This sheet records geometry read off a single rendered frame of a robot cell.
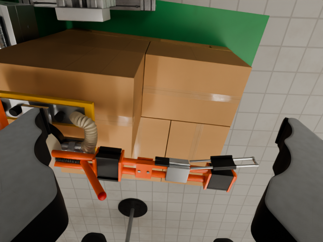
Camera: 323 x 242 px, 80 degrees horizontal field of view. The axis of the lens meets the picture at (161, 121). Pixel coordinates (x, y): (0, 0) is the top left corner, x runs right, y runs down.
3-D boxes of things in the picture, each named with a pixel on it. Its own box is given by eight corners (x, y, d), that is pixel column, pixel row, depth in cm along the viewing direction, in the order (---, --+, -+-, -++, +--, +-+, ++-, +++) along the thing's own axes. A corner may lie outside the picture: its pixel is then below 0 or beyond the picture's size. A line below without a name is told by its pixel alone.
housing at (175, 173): (164, 171, 66) (164, 181, 62) (167, 156, 62) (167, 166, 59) (184, 173, 66) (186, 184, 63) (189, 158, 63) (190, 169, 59)
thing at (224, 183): (201, 177, 67) (203, 189, 63) (206, 162, 63) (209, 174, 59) (225, 180, 67) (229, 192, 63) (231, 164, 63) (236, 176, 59)
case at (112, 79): (46, 106, 124) (1, 146, 90) (31, 39, 103) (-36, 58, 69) (141, 116, 126) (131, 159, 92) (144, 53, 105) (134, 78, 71)
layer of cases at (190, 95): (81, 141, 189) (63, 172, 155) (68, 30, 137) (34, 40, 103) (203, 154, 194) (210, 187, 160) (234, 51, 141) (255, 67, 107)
